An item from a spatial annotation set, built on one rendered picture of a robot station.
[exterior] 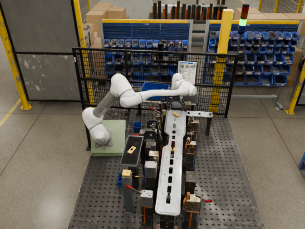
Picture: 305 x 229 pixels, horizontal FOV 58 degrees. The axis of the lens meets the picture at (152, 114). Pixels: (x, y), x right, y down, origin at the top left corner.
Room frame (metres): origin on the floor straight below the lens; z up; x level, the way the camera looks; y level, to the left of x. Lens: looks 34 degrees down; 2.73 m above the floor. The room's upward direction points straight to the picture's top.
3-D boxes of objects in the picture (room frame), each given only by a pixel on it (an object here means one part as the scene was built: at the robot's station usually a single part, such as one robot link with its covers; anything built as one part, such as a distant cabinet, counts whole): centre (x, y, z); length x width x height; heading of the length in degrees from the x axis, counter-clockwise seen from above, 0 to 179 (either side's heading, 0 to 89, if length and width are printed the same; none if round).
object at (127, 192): (1.50, 0.20, 0.92); 0.08 x 0.08 x 0.44; 83
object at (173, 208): (1.93, -0.19, 1.00); 1.38 x 0.22 x 0.02; 173
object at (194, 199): (1.34, -0.31, 0.88); 0.15 x 0.11 x 0.36; 83
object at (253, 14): (5.40, -2.28, 0.67); 1.20 x 0.80 x 1.35; 90
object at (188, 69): (2.95, -0.40, 1.30); 0.23 x 0.02 x 0.31; 83
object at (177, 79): (2.40, -0.25, 1.47); 0.13 x 0.11 x 0.16; 40
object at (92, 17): (7.01, 1.07, 0.52); 1.20 x 0.80 x 1.05; 175
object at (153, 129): (2.07, 0.00, 0.94); 0.18 x 0.13 x 0.49; 173
